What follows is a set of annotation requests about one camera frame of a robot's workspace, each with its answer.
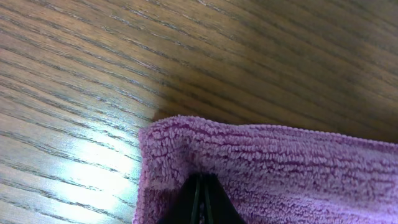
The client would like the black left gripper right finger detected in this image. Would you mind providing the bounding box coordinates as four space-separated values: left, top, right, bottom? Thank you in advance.
201 174 246 224

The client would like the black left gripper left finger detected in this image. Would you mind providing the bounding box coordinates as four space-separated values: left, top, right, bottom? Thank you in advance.
157 174 201 224

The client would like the purple microfiber cloth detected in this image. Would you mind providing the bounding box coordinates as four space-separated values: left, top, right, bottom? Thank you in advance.
133 116 397 223

